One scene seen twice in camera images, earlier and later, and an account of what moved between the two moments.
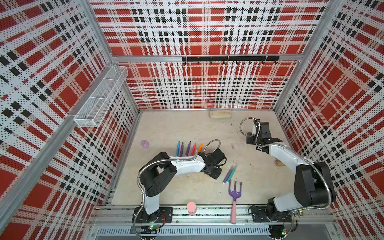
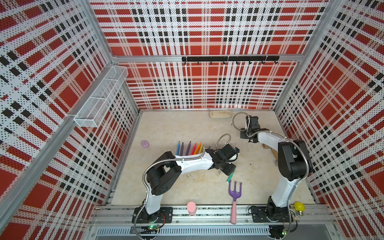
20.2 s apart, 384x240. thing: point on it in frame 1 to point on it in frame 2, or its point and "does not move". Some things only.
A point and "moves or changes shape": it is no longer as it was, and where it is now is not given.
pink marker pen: [193, 149] does not move
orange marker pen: [200, 147] moves or changes shape
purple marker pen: [188, 149] does not move
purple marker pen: [181, 150] does not move
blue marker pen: [178, 148] does not move
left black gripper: [215, 173] to [230, 169]
